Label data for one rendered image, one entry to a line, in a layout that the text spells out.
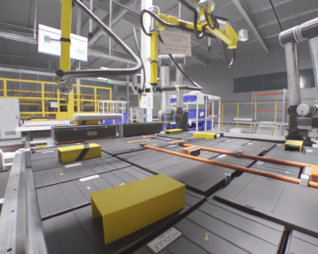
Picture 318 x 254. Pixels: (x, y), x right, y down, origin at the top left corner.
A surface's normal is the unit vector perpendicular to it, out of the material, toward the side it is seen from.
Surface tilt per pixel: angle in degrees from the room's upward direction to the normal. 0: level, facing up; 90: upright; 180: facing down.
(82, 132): 90
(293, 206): 0
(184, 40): 90
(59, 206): 0
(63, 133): 90
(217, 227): 0
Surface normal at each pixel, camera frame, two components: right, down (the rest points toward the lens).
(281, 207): 0.00, -1.00
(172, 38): 0.29, 0.07
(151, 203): 0.60, 0.07
